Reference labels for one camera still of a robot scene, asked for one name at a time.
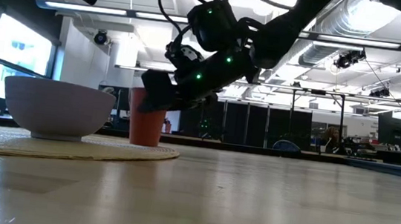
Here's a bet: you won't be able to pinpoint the orange plastic cup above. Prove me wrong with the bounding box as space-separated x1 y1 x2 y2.
124 85 171 149

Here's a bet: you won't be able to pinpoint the round yellow woven placemat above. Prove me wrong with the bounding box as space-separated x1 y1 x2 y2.
0 124 182 175

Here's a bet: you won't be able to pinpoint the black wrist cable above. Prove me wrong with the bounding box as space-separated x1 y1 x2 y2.
152 0 217 54

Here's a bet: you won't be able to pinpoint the black aluminium table frame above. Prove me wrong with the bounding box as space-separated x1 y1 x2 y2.
0 114 401 181

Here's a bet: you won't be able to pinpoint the pale purple bowl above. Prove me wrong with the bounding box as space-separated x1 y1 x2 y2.
0 74 119 148

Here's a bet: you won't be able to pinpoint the dark computer monitor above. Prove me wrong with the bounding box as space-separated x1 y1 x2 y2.
375 109 401 148

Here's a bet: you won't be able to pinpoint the black ceiling camera cluster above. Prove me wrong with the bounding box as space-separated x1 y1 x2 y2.
332 46 368 73

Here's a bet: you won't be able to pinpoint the black metal frame rig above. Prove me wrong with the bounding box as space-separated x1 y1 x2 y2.
151 68 348 157

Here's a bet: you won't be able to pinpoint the blue chair back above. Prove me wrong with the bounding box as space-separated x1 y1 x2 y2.
271 138 303 154

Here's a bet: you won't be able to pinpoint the small black camera cluster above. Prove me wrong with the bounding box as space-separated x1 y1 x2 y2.
368 85 393 101

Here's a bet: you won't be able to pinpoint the person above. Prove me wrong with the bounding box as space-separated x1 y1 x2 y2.
319 124 345 155

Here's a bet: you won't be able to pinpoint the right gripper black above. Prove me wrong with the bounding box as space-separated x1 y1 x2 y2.
136 36 263 125

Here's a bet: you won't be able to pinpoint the long ceiling light bar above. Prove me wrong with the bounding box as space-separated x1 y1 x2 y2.
34 0 401 53

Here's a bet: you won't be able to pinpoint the black partition panels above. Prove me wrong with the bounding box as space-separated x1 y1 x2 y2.
197 97 314 153

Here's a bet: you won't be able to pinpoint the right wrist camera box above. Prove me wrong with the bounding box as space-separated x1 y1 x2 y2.
163 41 206 74

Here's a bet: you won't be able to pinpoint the silver ventilation duct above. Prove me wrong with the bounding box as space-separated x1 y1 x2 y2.
296 0 401 76

